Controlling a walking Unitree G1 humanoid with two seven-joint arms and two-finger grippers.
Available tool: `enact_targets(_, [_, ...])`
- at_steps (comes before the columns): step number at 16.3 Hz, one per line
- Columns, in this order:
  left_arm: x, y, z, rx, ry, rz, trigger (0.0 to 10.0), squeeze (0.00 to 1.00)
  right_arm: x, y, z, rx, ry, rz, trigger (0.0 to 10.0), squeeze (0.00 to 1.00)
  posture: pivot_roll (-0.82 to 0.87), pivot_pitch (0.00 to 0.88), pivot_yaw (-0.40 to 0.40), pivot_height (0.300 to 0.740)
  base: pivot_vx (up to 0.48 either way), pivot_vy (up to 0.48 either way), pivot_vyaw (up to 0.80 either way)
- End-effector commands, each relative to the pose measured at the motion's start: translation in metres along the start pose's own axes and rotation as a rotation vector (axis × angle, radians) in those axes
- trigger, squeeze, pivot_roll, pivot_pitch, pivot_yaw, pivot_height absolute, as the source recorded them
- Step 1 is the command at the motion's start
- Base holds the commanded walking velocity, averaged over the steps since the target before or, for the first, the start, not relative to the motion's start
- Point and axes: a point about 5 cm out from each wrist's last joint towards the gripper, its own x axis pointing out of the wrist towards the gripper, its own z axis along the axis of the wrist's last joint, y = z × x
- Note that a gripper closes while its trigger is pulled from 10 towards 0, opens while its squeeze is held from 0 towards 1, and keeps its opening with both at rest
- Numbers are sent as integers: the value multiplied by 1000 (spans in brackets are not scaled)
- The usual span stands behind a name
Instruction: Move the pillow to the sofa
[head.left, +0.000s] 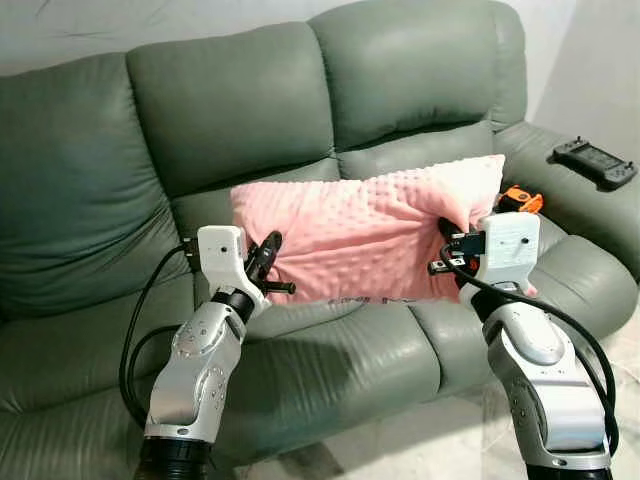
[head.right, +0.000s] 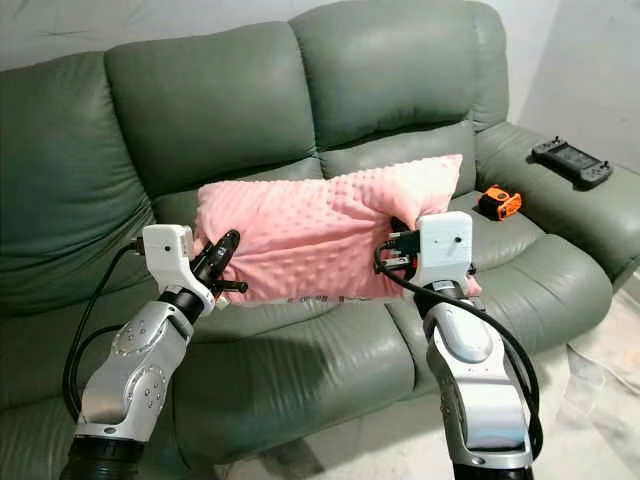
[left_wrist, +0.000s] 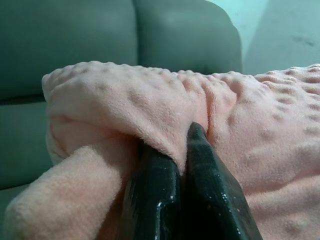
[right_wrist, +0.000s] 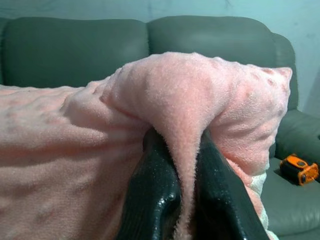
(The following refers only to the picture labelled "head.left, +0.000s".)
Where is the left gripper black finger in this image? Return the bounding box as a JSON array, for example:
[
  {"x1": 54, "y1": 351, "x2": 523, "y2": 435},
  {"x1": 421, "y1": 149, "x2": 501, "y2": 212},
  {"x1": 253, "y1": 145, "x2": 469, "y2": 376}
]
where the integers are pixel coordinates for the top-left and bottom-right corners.
[{"x1": 246, "y1": 229, "x2": 285, "y2": 273}]

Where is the pink dotted pillow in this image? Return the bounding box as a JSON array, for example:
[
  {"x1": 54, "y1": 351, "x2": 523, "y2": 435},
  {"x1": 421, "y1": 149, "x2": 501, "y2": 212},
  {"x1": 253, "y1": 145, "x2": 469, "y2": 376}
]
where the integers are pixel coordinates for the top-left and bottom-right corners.
[{"x1": 230, "y1": 153, "x2": 507, "y2": 304}]

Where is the green leather sofa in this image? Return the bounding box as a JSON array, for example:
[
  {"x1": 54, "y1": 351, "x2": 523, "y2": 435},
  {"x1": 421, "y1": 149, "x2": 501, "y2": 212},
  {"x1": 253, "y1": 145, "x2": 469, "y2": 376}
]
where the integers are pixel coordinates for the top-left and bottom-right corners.
[{"x1": 0, "y1": 0, "x2": 640, "y2": 480}]

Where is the orange and black device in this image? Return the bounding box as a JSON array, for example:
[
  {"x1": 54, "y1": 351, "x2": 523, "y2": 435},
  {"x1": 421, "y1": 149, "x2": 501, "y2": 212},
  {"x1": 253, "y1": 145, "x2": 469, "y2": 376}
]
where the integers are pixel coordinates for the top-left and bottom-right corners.
[{"x1": 497, "y1": 185, "x2": 544, "y2": 215}]

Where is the black game controller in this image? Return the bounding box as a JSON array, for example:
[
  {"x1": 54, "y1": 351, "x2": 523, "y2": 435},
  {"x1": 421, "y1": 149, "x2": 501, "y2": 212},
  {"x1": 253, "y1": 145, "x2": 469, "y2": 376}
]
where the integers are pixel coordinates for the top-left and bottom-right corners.
[{"x1": 552, "y1": 137, "x2": 638, "y2": 191}]

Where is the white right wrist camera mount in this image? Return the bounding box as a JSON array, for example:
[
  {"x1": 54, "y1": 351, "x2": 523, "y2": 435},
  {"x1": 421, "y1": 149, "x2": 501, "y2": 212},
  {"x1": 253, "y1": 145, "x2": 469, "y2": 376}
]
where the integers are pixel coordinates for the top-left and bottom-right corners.
[{"x1": 470, "y1": 211, "x2": 542, "y2": 296}]

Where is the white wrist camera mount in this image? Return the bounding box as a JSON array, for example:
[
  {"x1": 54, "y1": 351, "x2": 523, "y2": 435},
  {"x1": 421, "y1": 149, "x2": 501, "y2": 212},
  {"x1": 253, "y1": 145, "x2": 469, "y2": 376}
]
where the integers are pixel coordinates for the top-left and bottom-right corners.
[
  {"x1": 470, "y1": 211, "x2": 542, "y2": 296},
  {"x1": 196, "y1": 225, "x2": 263, "y2": 301}
]

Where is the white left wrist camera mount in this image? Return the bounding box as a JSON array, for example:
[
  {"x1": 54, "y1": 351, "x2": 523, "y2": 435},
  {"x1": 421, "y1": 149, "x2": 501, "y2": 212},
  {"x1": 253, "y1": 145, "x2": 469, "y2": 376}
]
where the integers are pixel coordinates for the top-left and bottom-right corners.
[{"x1": 196, "y1": 225, "x2": 263, "y2": 301}]

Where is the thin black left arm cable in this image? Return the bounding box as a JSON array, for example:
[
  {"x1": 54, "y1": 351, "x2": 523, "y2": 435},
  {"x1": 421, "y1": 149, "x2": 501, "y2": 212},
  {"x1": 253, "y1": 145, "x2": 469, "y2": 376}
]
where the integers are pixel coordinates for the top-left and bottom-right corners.
[{"x1": 127, "y1": 325, "x2": 183, "y2": 423}]

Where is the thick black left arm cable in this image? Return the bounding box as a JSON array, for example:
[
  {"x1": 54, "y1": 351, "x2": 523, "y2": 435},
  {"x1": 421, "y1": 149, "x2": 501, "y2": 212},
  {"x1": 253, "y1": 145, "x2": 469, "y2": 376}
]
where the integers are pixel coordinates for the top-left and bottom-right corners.
[{"x1": 117, "y1": 238, "x2": 201, "y2": 429}]

